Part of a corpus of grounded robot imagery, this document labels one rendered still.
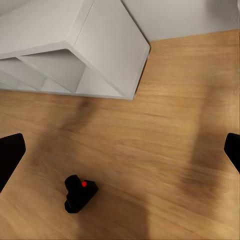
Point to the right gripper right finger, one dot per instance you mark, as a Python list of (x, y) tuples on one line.
[(232, 149)]

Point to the digital camera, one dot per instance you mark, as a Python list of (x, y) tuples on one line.
[(79, 194)]

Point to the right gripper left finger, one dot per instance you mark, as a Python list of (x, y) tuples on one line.
[(12, 149)]

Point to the bookcase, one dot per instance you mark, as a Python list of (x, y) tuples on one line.
[(89, 48)]

